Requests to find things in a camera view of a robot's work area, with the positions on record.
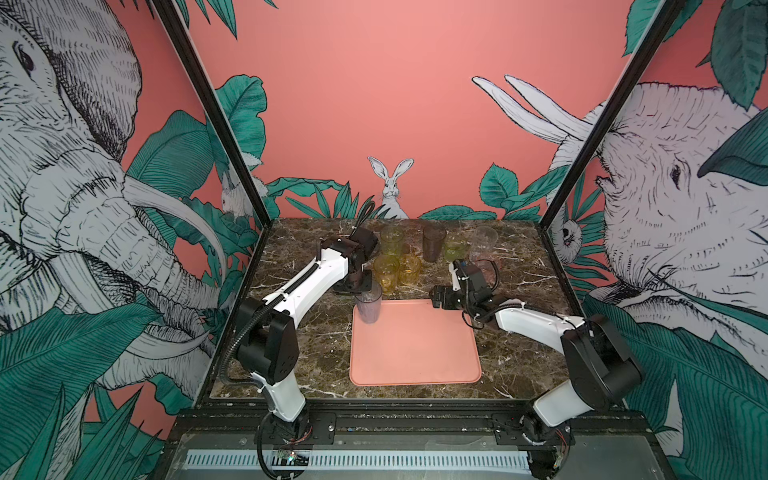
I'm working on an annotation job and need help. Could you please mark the tall yellow glass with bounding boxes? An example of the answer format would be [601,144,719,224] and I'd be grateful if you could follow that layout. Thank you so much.
[373,255,399,295]

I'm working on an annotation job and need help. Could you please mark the green glass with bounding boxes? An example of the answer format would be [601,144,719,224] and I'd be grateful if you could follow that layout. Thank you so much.
[379,224,405,256]
[442,233,469,262]

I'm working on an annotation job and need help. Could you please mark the clear blue tall glass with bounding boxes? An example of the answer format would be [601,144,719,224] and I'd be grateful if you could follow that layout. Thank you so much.
[355,281,383,324]

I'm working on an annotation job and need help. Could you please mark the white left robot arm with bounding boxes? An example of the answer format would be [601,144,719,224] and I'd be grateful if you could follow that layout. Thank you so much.
[218,227,378,423]

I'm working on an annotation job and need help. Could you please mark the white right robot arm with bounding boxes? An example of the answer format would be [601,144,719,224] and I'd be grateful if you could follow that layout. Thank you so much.
[429,260,645,446]

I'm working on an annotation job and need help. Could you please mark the pink tray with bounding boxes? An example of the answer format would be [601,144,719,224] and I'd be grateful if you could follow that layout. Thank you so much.
[349,299,482,387]

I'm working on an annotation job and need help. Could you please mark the short yellow glass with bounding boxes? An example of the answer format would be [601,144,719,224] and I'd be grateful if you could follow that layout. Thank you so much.
[398,254,422,285]

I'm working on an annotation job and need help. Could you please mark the dark smoky glass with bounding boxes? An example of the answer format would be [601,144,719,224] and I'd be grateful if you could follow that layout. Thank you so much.
[422,223,447,263]

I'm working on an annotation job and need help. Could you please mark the white perforated strip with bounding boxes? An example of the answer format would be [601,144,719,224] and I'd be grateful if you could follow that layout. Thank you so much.
[182,449,531,474]

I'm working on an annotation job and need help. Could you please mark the black left corner post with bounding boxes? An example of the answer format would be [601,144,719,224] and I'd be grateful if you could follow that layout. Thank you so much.
[152,0,272,229]

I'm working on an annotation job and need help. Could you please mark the black corner post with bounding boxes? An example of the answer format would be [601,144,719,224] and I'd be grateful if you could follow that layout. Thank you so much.
[152,0,272,229]
[538,0,685,230]

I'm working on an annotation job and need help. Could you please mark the black front rail base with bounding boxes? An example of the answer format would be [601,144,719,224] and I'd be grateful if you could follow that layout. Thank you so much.
[153,400,674,479]

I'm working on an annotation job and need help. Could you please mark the black right corner post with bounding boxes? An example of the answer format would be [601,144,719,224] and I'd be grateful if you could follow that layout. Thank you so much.
[538,0,685,230]

